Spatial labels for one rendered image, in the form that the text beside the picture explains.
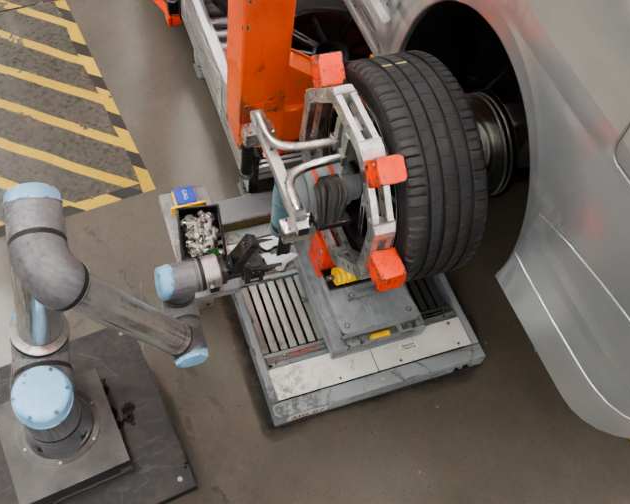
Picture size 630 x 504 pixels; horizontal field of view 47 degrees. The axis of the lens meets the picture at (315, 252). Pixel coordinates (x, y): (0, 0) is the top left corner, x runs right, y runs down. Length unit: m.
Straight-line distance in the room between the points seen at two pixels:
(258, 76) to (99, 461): 1.24
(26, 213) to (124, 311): 0.31
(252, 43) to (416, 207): 0.75
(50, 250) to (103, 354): 0.95
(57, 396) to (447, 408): 1.42
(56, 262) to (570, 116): 1.14
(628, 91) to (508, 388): 1.55
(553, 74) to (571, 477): 1.57
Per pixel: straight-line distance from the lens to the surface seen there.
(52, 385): 2.01
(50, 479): 2.22
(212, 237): 2.30
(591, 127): 1.69
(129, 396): 2.36
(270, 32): 2.25
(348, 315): 2.59
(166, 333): 1.83
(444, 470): 2.69
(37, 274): 1.53
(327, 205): 1.84
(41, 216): 1.57
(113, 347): 2.44
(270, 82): 2.39
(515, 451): 2.80
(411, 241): 1.90
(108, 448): 2.22
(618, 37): 1.61
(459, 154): 1.89
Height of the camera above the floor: 2.48
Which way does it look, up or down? 56 degrees down
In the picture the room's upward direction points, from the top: 12 degrees clockwise
